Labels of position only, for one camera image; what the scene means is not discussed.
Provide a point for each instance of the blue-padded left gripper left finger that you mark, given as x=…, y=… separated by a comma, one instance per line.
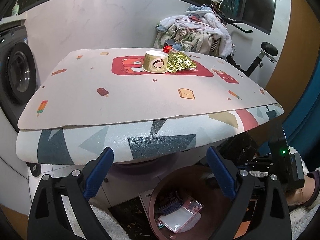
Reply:
x=48, y=218

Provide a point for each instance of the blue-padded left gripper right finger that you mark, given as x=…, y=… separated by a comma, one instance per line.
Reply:
x=270, y=220

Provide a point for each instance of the red plastic blister package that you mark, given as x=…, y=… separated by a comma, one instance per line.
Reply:
x=184, y=218

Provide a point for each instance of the green candy wrapper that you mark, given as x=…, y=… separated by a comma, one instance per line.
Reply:
x=160, y=225

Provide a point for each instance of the blue milk carton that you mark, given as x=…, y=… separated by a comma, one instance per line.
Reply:
x=169, y=208

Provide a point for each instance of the brown round trash bin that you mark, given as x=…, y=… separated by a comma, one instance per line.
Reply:
x=195, y=189

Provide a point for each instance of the person's foot in slipper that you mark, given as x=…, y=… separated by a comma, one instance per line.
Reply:
x=308, y=196

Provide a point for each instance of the white fluffy rug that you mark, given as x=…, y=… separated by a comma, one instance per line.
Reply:
x=109, y=223

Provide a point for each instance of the geometric-print foam mat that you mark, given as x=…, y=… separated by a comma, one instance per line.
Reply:
x=141, y=140

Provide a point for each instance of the black exercise bike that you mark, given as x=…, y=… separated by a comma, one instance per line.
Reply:
x=243, y=42

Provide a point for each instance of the pink cartoon-print play mat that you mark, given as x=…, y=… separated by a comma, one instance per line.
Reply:
x=100, y=87

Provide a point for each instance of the gold foil wrapper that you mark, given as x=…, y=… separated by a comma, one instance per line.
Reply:
x=179, y=61

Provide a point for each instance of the black front-load washing machine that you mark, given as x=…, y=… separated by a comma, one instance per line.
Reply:
x=18, y=73

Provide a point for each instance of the pile of clothes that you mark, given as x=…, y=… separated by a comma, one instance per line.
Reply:
x=198, y=30

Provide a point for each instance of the yellow paper cup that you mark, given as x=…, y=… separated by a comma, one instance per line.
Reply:
x=155, y=62

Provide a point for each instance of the green soap dispenser bottle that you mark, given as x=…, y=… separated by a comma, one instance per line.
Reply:
x=15, y=9

